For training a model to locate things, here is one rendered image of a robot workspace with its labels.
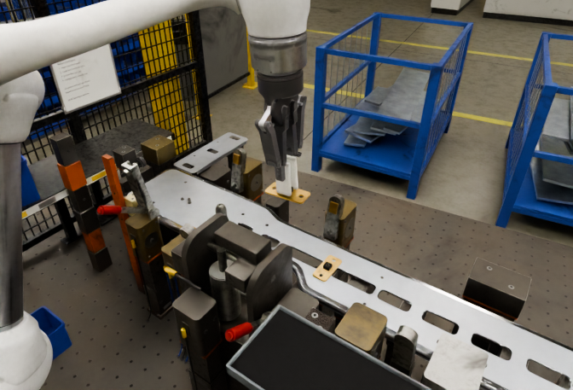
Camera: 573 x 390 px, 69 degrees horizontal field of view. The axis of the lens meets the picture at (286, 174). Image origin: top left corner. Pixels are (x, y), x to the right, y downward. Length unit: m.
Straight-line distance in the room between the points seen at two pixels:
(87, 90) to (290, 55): 1.08
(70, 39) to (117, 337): 0.90
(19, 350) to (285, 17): 0.82
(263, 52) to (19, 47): 0.34
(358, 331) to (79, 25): 0.69
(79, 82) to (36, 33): 0.89
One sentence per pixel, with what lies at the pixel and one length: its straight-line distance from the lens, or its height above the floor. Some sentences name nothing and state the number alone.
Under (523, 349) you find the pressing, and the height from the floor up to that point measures 1.00.
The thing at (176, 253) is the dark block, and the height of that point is 1.12.
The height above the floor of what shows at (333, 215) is 1.05.
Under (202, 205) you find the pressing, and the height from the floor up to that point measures 1.00.
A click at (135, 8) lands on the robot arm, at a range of 0.74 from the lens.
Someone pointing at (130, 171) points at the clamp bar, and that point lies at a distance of 1.06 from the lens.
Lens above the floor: 1.74
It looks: 33 degrees down
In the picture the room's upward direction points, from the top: straight up
